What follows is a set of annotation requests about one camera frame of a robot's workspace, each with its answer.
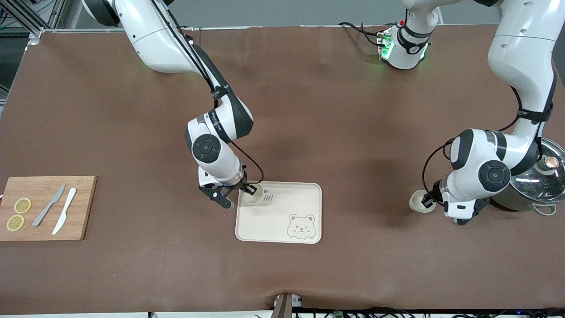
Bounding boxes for cream bear print tray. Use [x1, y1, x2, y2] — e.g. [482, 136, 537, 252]
[235, 181, 323, 244]

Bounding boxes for black cables along table edge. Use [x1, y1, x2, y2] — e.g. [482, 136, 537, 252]
[254, 307, 565, 318]

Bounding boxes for white IKEA cup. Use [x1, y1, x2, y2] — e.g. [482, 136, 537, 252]
[409, 190, 437, 214]
[241, 183, 265, 204]

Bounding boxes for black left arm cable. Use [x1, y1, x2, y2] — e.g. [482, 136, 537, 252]
[422, 86, 554, 208]

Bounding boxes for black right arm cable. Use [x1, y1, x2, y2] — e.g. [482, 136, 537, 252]
[150, 0, 264, 185]

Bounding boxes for glass pot lid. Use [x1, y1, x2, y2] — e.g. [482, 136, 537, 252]
[510, 138, 565, 204]

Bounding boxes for camera mount post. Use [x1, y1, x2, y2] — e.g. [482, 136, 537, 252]
[273, 293, 303, 318]

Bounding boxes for grey plastic knife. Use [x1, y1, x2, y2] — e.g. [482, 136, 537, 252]
[32, 183, 66, 227]

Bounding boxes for white plastic knife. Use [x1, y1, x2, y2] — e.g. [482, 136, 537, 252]
[52, 188, 77, 235]

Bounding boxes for grey electric cooking pot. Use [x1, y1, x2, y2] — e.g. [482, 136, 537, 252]
[490, 137, 565, 216]

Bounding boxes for black base cable bundle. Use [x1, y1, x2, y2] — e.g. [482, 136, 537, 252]
[338, 21, 385, 48]

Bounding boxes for aluminium frame profile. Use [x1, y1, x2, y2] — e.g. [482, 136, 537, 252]
[0, 0, 67, 40]

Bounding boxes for wooden cutting board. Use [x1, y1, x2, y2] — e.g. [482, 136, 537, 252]
[0, 176, 97, 242]

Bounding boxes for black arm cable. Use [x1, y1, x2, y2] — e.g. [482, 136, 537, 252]
[422, 86, 554, 208]
[150, 0, 264, 185]

